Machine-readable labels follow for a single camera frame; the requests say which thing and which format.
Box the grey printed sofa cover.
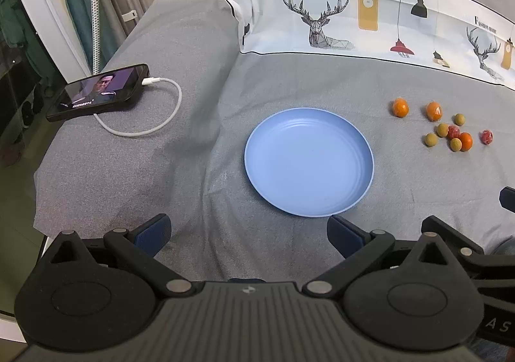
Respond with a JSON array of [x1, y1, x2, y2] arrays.
[[34, 0, 514, 284]]

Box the orange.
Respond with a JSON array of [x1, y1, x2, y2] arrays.
[[392, 97, 409, 118], [425, 101, 443, 122]]

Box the small orange tangerine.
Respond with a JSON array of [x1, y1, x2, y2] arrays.
[[459, 132, 473, 152]]

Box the black smartphone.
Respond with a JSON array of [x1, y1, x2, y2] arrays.
[[46, 64, 149, 122]]

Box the red fruit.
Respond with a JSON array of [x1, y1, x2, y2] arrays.
[[447, 125, 461, 140], [480, 129, 493, 145]]

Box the blue plastic plate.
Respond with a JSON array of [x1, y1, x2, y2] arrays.
[[244, 107, 374, 218]]

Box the white charging cable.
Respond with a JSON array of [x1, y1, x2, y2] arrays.
[[92, 77, 183, 138]]

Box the green fruit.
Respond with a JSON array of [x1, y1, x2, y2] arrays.
[[424, 133, 438, 148], [436, 123, 449, 138], [450, 137, 463, 152], [454, 114, 466, 127]]

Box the braided steamer hose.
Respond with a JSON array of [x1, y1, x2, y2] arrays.
[[86, 0, 101, 75]]

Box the white door frame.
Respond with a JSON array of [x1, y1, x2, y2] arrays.
[[21, 0, 91, 82]]

